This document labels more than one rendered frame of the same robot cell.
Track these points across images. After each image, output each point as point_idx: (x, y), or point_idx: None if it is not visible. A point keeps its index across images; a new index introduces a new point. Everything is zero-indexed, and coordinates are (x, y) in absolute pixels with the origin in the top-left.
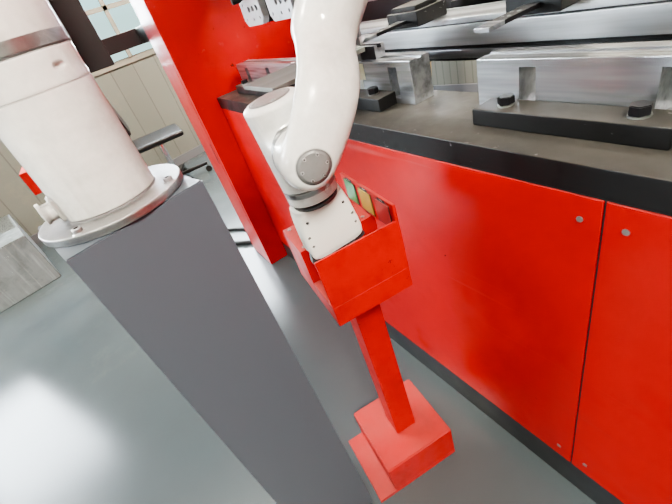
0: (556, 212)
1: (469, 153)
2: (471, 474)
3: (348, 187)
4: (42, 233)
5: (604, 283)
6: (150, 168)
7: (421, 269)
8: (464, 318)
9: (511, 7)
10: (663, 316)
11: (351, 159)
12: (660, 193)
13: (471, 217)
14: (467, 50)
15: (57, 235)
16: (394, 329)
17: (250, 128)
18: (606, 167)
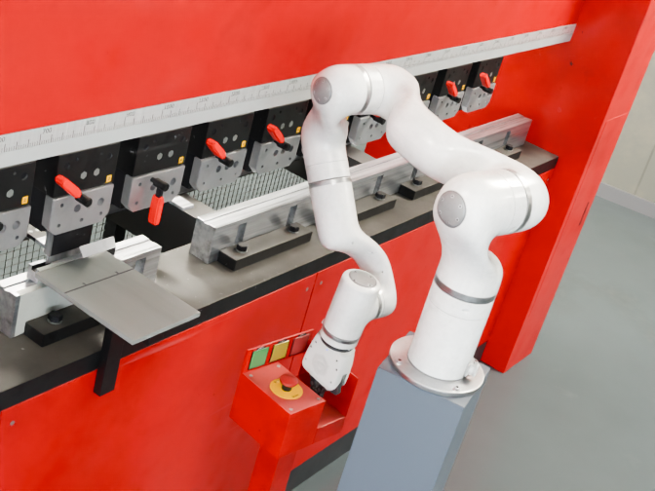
0: (298, 292)
1: (265, 285)
2: None
3: (257, 356)
4: (478, 384)
5: (307, 318)
6: (396, 355)
7: (178, 439)
8: (208, 450)
9: None
10: (323, 315)
11: (140, 371)
12: (333, 257)
13: (250, 335)
14: None
15: (479, 373)
16: None
17: (372, 299)
18: (320, 256)
